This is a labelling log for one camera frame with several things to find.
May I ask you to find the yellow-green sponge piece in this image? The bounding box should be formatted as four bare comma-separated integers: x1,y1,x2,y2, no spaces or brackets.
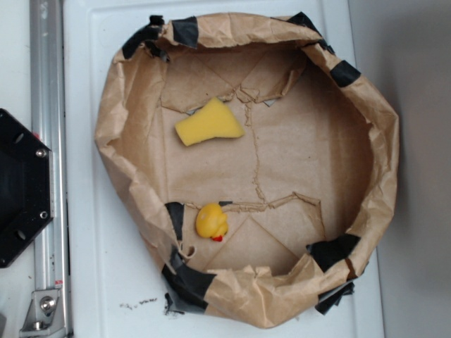
175,97,245,146

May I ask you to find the yellow rubber duck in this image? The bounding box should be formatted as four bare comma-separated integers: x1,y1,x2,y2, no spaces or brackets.
195,203,228,242

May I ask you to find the brown paper bag tray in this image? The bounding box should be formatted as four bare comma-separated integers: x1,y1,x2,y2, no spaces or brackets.
95,13,400,328

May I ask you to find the white plastic board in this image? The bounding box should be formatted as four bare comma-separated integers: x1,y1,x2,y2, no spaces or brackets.
63,1,384,337

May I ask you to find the aluminium extrusion rail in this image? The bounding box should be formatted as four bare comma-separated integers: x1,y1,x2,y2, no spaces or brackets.
28,0,73,338

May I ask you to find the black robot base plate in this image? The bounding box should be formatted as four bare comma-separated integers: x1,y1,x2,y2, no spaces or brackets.
1,109,53,268

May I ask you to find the metal corner bracket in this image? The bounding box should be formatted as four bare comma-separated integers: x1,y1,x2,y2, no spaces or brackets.
19,289,66,337

